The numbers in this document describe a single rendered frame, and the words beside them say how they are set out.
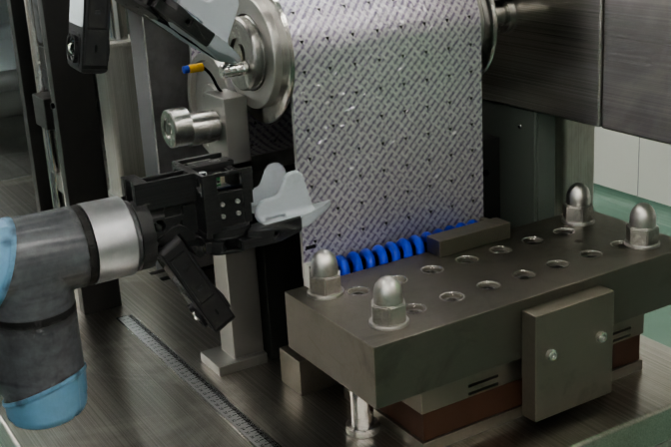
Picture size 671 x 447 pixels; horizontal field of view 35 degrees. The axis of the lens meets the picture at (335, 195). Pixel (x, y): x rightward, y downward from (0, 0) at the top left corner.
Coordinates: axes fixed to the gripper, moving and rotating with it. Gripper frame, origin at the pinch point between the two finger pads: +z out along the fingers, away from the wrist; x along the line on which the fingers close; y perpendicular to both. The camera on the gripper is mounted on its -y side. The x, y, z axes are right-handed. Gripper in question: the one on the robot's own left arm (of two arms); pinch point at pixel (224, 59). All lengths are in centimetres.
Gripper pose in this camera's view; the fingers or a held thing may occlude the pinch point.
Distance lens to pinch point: 105.2
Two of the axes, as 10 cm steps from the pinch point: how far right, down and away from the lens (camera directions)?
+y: 5.0, -8.6, 0.8
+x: -5.2, -2.3, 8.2
